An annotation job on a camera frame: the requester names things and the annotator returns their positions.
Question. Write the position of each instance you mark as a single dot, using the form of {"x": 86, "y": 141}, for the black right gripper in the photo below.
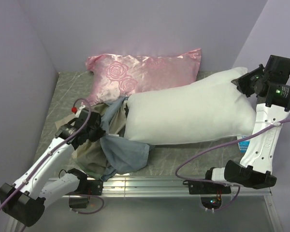
{"x": 241, "y": 81}

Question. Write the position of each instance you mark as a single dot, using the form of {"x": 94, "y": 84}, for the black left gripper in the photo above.
{"x": 100, "y": 133}

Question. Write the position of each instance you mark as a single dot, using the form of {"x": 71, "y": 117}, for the blue-grey pillowcase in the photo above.
{"x": 123, "y": 155}

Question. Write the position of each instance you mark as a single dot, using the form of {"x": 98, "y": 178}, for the white pillow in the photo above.
{"x": 206, "y": 110}

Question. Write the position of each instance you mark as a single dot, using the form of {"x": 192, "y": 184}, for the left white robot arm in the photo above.
{"x": 27, "y": 198}

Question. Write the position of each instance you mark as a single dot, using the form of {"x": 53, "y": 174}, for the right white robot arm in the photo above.
{"x": 255, "y": 168}

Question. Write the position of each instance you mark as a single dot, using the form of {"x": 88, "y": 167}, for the pink rose satin pillow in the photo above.
{"x": 115, "y": 76}

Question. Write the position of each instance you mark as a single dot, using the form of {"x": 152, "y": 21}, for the beige olive cloth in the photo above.
{"x": 89, "y": 156}

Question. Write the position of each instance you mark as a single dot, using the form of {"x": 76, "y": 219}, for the black left controller box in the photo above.
{"x": 78, "y": 202}

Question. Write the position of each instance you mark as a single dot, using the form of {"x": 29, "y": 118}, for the black controller box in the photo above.
{"x": 78, "y": 202}
{"x": 211, "y": 202}

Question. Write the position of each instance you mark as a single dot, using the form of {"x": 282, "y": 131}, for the black right controller box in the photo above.
{"x": 211, "y": 202}

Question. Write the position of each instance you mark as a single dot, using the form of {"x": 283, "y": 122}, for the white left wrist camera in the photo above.
{"x": 78, "y": 110}

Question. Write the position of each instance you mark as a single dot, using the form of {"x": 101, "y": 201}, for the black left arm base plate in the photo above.
{"x": 94, "y": 187}

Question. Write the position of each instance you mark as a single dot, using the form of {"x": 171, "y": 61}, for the aluminium front frame rail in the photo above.
{"x": 148, "y": 186}

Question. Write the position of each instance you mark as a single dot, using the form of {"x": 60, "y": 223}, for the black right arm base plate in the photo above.
{"x": 206, "y": 188}

